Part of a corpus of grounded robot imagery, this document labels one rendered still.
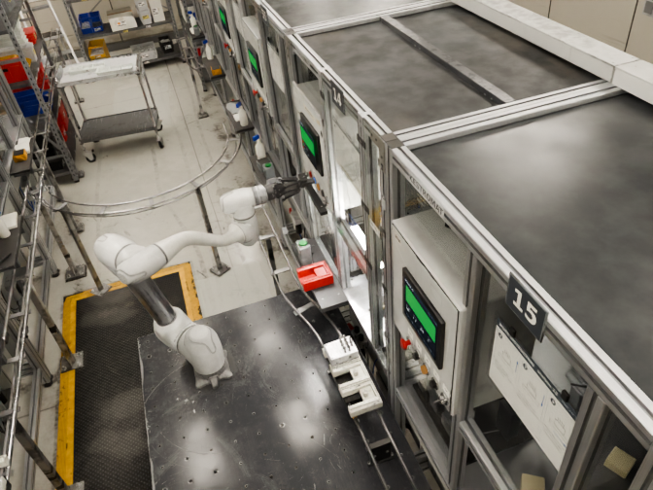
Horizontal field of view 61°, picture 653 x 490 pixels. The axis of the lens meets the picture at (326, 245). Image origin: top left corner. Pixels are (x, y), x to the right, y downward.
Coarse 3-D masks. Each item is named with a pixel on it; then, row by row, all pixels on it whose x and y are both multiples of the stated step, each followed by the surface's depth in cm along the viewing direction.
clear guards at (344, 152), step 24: (336, 120) 204; (336, 144) 213; (336, 168) 223; (360, 168) 193; (336, 192) 234; (360, 192) 201; (312, 216) 300; (336, 216) 246; (360, 216) 210; (360, 240) 219; (336, 264) 274; (360, 264) 230; (384, 312) 215; (384, 336) 225; (384, 360) 236
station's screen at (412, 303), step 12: (408, 288) 167; (408, 300) 171; (420, 300) 161; (408, 312) 174; (420, 312) 163; (420, 324) 166; (432, 324) 156; (420, 336) 170; (432, 336) 159; (432, 348) 162
